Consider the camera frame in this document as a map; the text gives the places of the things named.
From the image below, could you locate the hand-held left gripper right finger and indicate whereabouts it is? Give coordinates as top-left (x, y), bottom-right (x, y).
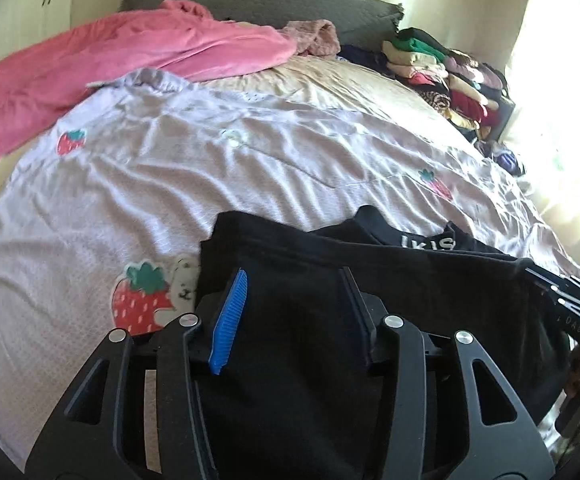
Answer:
top-left (339, 266), bottom-right (556, 480)

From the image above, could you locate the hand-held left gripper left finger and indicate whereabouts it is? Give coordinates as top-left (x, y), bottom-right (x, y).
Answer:
top-left (25, 267), bottom-right (249, 480)

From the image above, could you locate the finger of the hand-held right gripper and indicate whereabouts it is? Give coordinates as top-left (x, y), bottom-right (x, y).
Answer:
top-left (537, 287), bottom-right (580, 322)
top-left (524, 266), bottom-right (580, 298)

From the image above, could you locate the black sweater with orange cuffs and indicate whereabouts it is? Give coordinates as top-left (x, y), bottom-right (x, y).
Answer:
top-left (195, 205), bottom-right (571, 480)

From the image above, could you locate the heap of purple clothes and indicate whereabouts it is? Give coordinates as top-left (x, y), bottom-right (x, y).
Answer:
top-left (475, 140), bottom-right (526, 178)

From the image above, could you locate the pile of folded clothes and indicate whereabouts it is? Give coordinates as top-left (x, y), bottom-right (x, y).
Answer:
top-left (382, 27), bottom-right (508, 141)

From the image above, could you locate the lilac strawberry duvet cover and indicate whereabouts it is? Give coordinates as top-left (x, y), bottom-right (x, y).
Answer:
top-left (0, 67), bottom-right (580, 466)

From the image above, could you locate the cream curtain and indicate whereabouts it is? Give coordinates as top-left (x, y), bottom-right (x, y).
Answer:
top-left (502, 0), bottom-right (580, 281)

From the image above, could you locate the dark storage box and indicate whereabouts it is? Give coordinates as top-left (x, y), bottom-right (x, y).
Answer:
top-left (490, 95), bottom-right (517, 142)

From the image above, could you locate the dark navy cloth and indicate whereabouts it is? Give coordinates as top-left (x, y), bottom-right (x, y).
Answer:
top-left (340, 44), bottom-right (396, 78)

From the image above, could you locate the pink fluffy garment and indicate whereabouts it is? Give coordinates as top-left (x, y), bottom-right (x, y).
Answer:
top-left (280, 20), bottom-right (341, 58)

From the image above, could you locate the pink blanket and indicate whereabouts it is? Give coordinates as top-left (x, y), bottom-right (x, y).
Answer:
top-left (0, 0), bottom-right (298, 181)

